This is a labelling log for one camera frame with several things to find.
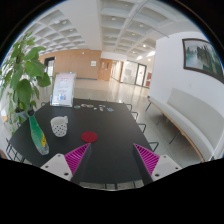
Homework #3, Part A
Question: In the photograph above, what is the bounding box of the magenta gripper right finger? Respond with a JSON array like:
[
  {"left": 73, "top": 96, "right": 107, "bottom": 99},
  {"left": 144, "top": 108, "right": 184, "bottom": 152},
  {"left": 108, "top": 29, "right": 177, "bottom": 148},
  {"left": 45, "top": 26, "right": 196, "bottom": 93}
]
[{"left": 132, "top": 143, "right": 183, "bottom": 186}]

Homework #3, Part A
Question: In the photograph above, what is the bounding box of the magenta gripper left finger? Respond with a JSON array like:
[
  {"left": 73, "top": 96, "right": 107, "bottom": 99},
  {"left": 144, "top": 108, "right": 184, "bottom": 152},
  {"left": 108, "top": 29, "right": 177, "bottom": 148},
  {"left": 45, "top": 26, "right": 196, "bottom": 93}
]
[{"left": 40, "top": 142, "right": 93, "bottom": 185}]

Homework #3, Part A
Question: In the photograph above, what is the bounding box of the red round coaster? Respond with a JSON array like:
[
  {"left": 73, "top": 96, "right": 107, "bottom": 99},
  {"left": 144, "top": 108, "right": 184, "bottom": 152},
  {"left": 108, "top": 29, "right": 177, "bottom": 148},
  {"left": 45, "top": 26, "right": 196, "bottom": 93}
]
[{"left": 81, "top": 131, "right": 98, "bottom": 143}]

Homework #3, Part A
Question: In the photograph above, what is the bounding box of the white dotted mug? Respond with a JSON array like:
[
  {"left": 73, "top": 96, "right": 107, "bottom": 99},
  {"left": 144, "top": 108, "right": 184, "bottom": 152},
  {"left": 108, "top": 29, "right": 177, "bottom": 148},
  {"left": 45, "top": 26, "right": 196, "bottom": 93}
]
[{"left": 50, "top": 116, "right": 68, "bottom": 137}]

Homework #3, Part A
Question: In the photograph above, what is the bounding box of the green plastic bottle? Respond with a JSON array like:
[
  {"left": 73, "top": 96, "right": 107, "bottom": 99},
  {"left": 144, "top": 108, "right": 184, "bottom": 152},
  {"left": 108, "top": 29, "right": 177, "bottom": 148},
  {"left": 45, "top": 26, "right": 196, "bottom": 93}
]
[{"left": 28, "top": 109, "right": 49, "bottom": 155}]

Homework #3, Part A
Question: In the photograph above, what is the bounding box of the black rectangular table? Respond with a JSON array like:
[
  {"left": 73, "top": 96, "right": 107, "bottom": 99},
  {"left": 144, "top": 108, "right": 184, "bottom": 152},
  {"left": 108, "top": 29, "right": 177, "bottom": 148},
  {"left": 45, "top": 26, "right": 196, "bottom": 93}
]
[{"left": 9, "top": 98, "right": 152, "bottom": 186}]

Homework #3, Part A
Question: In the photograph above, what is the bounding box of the white long bench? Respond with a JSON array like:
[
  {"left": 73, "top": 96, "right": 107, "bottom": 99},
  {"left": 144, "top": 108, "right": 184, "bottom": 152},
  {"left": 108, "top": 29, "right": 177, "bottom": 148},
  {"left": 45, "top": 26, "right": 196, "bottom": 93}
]
[{"left": 148, "top": 88, "right": 224, "bottom": 161}]

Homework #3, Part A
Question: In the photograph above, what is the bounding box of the white sign stand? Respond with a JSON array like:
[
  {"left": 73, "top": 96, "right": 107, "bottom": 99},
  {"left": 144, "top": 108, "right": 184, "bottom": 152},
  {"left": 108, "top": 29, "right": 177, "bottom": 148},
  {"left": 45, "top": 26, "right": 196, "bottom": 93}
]
[{"left": 50, "top": 73, "right": 76, "bottom": 107}]

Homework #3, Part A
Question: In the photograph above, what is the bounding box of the green potted plant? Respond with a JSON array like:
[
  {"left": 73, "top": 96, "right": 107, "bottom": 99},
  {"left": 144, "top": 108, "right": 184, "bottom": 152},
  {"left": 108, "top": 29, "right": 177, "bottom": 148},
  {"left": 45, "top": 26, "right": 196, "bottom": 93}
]
[{"left": 0, "top": 32, "right": 51, "bottom": 133}]

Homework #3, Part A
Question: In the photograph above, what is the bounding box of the framed landscape painting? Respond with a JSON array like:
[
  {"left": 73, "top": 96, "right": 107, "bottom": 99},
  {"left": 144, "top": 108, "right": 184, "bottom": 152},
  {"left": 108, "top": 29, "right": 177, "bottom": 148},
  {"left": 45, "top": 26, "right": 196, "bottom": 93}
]
[{"left": 182, "top": 38, "right": 224, "bottom": 83}]

